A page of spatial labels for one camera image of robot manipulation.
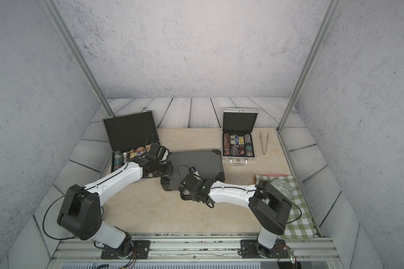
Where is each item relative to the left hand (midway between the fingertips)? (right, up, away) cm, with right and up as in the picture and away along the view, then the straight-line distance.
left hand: (175, 170), depth 88 cm
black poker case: (-33, +18, +22) cm, 44 cm away
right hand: (+12, -9, -1) cm, 15 cm away
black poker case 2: (+16, +2, +10) cm, 19 cm away
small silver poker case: (+37, +16, +24) cm, 46 cm away
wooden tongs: (+52, +10, +20) cm, 56 cm away
